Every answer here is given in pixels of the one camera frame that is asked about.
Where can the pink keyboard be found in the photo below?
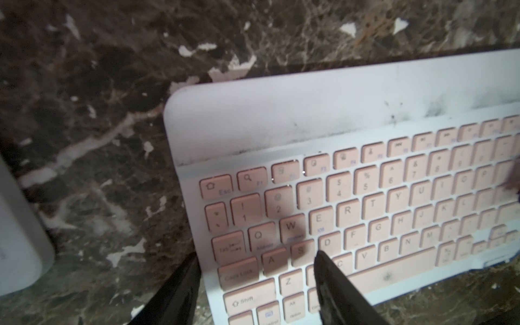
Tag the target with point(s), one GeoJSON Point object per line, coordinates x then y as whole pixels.
{"type": "Point", "coordinates": [396, 171]}

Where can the green keyboard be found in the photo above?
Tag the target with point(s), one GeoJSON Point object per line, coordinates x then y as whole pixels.
{"type": "Point", "coordinates": [26, 250]}

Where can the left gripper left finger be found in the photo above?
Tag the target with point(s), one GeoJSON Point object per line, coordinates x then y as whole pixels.
{"type": "Point", "coordinates": [176, 301]}

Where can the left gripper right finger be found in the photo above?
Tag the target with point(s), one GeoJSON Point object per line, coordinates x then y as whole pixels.
{"type": "Point", "coordinates": [340, 302]}

